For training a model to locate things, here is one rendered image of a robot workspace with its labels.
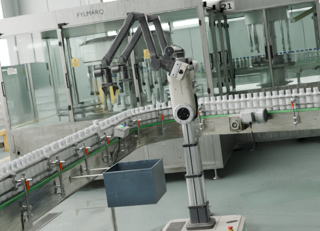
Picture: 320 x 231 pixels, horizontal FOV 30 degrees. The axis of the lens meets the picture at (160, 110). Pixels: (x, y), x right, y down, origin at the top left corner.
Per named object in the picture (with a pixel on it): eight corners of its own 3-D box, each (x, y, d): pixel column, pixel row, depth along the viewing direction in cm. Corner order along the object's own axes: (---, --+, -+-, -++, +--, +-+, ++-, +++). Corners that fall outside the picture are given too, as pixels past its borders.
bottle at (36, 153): (33, 179, 347) (28, 151, 346) (43, 176, 350) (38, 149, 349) (36, 180, 342) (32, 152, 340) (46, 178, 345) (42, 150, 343)
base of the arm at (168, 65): (178, 60, 434) (172, 75, 436) (168, 55, 435) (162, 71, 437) (175, 60, 425) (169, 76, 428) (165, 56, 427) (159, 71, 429)
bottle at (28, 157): (36, 181, 338) (31, 153, 336) (37, 183, 332) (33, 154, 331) (25, 183, 336) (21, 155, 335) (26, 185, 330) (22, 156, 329)
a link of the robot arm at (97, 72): (106, 59, 436) (109, 59, 444) (91, 61, 438) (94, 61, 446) (108, 75, 436) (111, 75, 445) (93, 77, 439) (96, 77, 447)
